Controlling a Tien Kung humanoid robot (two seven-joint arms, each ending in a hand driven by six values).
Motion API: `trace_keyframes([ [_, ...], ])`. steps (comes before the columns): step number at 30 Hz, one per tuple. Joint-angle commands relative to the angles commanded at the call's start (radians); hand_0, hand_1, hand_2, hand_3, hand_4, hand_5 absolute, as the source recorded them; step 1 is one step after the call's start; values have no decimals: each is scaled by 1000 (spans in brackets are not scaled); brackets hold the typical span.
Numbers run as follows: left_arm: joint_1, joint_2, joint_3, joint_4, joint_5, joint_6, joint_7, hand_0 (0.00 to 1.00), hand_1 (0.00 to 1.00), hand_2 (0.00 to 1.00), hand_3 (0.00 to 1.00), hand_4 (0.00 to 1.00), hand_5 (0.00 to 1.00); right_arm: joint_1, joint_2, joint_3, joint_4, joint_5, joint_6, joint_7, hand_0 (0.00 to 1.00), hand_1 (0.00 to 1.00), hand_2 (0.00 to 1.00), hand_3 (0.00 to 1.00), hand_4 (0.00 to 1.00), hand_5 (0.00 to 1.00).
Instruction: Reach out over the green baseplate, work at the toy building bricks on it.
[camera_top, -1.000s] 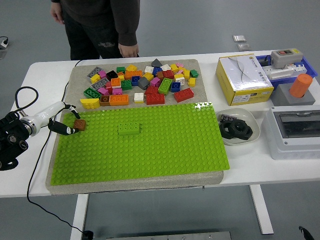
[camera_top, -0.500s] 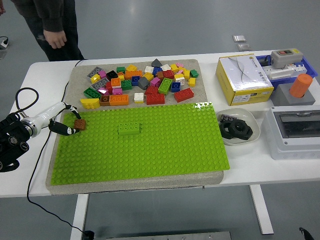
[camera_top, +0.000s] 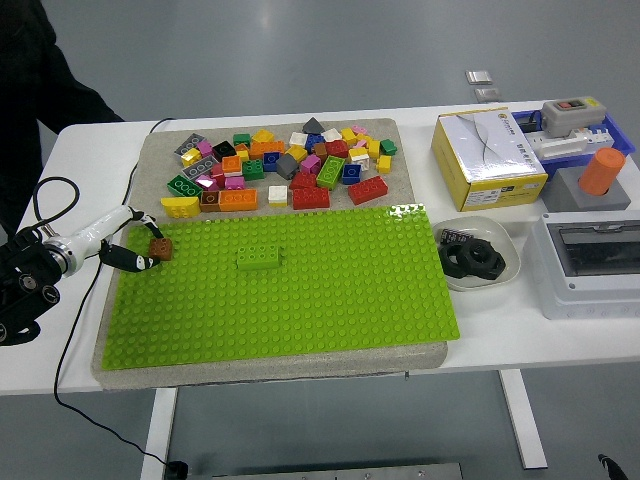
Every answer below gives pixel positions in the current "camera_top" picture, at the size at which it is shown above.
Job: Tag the shiny magenta brick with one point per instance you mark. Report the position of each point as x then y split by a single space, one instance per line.
206 182

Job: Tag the brown brick with round hole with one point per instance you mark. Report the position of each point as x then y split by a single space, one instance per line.
210 200

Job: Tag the grey studded flat brick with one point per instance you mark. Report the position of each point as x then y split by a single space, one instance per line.
189 145

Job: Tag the grey brick with round holes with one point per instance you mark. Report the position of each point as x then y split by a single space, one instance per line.
200 167

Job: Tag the magenta square brick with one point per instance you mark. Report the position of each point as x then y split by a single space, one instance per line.
204 147

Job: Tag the black toothed strip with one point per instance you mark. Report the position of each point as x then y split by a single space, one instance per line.
452 235

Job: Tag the blue plastic bin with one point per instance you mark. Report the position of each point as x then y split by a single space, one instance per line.
570 162

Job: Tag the white terminal block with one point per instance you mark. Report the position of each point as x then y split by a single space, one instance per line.
555 145

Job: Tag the red long brick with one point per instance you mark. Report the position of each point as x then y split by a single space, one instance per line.
368 190
310 198

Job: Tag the grey-brown mat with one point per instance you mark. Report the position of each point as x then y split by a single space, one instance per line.
402 170

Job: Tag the white sloped brick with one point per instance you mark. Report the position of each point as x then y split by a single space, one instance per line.
331 134

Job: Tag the green studded baseplate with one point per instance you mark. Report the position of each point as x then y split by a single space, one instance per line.
325 290

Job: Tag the small orange brick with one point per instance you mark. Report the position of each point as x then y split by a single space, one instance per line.
241 147

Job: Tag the dark grey sloped brick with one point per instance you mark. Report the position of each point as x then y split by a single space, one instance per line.
312 125

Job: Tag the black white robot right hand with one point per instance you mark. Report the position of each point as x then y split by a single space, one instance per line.
612 470

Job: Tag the person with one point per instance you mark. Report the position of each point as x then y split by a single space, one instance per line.
30 75

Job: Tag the small yellow brick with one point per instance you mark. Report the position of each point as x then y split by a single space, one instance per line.
243 155
363 138

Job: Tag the grey square block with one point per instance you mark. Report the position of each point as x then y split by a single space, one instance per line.
565 192

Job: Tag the white square brick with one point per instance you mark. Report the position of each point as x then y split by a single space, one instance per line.
298 138
359 157

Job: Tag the blue square brick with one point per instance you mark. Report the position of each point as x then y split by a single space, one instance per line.
314 141
351 173
271 160

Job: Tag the shiny gold brick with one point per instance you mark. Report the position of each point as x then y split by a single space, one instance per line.
190 157

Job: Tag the green square brick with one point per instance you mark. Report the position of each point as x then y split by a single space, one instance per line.
252 169
242 139
388 146

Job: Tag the dark grey square brick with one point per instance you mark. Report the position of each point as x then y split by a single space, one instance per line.
287 165

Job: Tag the white dish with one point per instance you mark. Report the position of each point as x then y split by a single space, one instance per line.
480 227

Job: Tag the orange brick with round holes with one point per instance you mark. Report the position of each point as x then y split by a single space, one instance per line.
238 199

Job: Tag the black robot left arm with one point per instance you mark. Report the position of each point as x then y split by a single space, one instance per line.
25 280

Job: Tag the metal base plate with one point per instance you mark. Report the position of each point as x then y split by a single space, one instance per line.
340 472

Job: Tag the orange square brick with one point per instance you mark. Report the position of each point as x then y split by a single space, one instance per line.
231 164

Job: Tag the yellow white cardboard box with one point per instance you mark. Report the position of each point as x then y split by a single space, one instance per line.
490 150

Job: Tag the black hex nut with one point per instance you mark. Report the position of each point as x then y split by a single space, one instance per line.
445 260
492 262

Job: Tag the red square brick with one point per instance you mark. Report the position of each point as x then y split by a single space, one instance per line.
336 148
302 180
218 172

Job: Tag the grey switch box red button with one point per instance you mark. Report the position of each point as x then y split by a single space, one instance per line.
570 117

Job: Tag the grey electrical enclosure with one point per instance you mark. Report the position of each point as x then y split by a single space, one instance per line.
560 295

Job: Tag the orange long brick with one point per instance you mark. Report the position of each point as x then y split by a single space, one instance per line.
266 148

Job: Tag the white and yellow brick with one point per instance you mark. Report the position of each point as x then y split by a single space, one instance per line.
278 195

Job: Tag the brown square toy brick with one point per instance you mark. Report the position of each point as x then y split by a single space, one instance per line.
164 248
320 150

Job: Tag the yellow curved brick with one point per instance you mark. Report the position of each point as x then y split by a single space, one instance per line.
180 206

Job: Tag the white table leg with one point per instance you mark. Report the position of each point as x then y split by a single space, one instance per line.
522 420
159 430

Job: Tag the small black device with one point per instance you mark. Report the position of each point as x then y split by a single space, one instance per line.
530 122

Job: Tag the yellow square brick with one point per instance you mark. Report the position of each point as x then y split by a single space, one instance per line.
373 148
348 136
262 136
296 152
383 163

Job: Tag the dark green long brick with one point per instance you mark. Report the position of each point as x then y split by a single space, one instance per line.
184 186

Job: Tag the silver floor plate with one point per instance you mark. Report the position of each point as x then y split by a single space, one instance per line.
479 76
487 94

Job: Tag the lime green long brick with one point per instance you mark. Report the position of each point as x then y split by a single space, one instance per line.
330 171
258 258

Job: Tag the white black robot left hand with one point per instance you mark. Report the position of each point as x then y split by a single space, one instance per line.
95 230

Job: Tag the black square brick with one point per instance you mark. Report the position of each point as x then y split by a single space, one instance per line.
223 149

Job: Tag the orange cylinder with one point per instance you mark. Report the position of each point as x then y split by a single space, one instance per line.
600 172

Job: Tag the pink square brick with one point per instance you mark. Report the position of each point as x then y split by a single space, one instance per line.
358 130
310 163
234 182

